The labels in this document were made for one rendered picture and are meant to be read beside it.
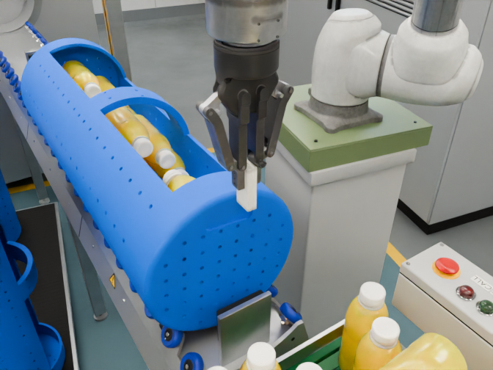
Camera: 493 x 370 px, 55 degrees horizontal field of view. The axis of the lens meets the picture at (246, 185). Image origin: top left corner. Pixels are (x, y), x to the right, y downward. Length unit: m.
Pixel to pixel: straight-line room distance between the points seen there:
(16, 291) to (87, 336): 0.68
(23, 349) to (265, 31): 1.39
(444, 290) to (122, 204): 0.53
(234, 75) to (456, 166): 2.03
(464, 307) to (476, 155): 1.79
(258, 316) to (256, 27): 0.49
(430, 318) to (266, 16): 0.55
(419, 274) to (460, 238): 1.92
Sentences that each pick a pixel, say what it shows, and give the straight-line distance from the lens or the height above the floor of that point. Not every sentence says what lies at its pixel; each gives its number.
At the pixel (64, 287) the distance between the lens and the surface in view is 2.19.
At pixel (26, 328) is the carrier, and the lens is 1.67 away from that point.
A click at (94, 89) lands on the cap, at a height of 1.16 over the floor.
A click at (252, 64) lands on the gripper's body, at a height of 1.46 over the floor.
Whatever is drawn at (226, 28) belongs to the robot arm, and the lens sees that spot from 0.52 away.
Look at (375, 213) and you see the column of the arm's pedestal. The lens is 1.42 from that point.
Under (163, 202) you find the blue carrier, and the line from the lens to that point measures 0.74.
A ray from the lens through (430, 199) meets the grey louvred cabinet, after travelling 2.54.
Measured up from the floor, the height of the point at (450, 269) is 1.11.
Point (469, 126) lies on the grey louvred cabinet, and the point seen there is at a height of 0.63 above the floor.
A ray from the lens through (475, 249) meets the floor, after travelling 2.70.
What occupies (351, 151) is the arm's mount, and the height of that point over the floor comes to 1.03.
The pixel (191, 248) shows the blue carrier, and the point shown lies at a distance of 0.73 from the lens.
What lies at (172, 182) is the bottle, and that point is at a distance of 0.86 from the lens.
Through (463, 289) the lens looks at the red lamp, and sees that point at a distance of 0.81.
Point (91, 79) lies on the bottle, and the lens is 1.32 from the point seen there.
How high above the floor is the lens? 1.65
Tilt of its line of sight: 35 degrees down
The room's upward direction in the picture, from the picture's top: straight up
